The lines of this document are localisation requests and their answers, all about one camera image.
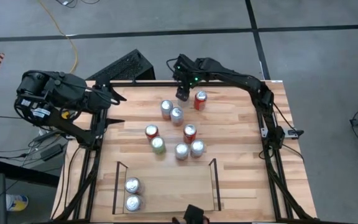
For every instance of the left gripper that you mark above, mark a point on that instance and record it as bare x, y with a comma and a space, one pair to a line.
96, 101

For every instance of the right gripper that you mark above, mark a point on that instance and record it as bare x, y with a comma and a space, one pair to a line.
185, 73

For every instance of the red cola can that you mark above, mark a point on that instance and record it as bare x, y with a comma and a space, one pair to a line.
200, 96
190, 130
151, 130

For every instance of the raspberry lime beverage can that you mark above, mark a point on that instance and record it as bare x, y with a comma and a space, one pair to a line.
197, 145
181, 149

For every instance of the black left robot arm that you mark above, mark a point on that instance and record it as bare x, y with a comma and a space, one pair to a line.
51, 87

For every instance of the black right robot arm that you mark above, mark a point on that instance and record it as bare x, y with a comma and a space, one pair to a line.
244, 79

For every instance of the green beverage can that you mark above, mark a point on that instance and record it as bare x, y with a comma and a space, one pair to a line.
158, 143

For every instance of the black perforated computer tower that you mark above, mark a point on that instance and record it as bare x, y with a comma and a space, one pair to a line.
126, 67

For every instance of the black power adapter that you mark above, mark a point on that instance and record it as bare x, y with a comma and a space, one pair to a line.
51, 152

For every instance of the small white label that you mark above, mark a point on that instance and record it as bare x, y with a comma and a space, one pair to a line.
277, 81

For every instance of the black floor beam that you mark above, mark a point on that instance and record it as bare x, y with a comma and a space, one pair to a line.
23, 174

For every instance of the white yellow blue container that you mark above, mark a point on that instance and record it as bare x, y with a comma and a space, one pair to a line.
16, 202

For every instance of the silver metal bracket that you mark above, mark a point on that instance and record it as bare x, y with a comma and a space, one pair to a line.
292, 132

